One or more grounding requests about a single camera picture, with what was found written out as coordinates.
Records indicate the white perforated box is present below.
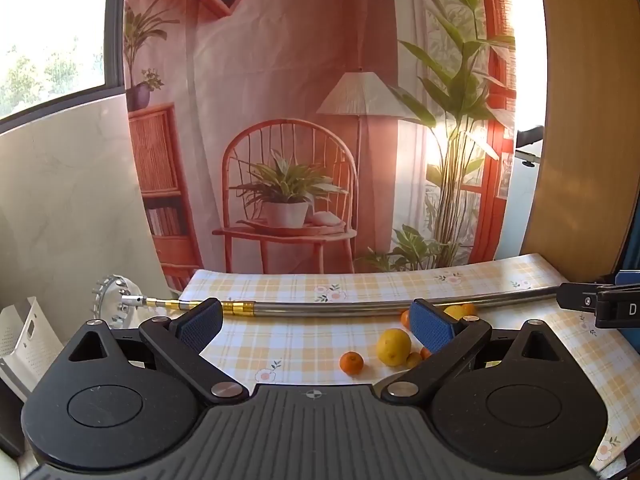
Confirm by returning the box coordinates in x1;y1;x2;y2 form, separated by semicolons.
0;297;63;401

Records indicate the yellow lemon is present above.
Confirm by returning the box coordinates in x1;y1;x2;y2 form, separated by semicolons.
445;304;468;320

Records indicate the silver pole head fitting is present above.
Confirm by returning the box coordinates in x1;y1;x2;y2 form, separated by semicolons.
91;274;141;330

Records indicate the orange mandarin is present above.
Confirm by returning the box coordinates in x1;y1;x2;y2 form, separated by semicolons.
338;351;364;376
460;304;477;318
420;347;432;360
400;310;410;330

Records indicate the window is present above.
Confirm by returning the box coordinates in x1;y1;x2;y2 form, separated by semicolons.
1;0;125;131

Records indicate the yellow green apple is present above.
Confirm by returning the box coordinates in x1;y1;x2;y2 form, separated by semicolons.
406;352;423;370

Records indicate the telescopic metal pole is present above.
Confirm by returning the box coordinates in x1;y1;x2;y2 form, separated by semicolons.
116;286;559;318

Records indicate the plaid floral tablecloth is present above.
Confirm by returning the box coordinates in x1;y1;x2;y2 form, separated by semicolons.
14;252;633;480

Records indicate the large yellow grapefruit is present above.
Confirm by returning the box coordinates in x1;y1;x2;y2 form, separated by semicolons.
376;328;412;367

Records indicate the wooden board panel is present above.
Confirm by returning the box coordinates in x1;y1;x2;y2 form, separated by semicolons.
522;0;639;281

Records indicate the printed room backdrop cloth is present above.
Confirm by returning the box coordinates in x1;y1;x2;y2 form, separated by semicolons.
124;0;516;290

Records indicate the black wall hook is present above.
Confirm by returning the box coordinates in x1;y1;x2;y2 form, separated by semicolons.
514;126;544;167

